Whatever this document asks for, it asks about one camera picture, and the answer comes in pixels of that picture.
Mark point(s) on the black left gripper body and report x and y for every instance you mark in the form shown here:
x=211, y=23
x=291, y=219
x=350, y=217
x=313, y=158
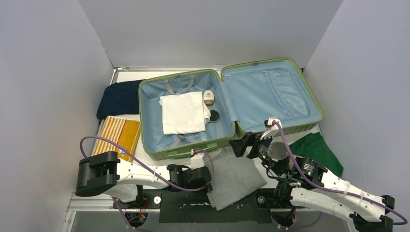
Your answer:
x=193, y=186

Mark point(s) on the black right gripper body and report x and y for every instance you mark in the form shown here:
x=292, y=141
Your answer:
x=251, y=145

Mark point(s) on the grey shirt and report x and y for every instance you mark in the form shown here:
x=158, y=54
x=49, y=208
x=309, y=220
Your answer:
x=233, y=179

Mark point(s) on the black round cosmetic jar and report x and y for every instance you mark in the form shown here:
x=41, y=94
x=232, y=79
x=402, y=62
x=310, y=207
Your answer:
x=214, y=116

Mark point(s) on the white oval lotion bottle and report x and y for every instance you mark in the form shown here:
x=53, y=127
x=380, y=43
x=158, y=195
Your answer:
x=208, y=97

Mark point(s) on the white shirt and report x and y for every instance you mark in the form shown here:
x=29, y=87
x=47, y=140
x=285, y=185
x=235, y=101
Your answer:
x=184, y=113

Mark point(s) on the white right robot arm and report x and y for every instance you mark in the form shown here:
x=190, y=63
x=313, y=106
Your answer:
x=303, y=183

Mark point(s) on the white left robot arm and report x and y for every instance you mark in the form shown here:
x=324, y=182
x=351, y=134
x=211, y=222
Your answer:
x=109, y=175

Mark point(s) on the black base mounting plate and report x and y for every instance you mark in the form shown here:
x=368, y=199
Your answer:
x=194, y=207

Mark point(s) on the dark green cloth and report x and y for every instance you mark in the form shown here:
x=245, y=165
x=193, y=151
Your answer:
x=313, y=146

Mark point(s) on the green suitcase with blue lining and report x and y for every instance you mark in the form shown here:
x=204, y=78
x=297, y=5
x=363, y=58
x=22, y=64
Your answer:
x=245, y=95

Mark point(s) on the yellow striped towel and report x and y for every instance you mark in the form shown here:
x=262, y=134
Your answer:
x=124, y=132

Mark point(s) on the navy blue folded cloth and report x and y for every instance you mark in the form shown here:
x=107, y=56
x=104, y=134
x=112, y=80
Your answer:
x=121, y=98

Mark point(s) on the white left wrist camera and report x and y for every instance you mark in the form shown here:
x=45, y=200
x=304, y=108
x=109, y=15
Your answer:
x=197, y=159

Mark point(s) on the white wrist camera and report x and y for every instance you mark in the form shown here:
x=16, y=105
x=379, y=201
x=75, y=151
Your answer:
x=271, y=125
x=197, y=159

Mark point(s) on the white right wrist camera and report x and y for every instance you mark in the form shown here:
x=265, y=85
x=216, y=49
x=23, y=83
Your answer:
x=271, y=125

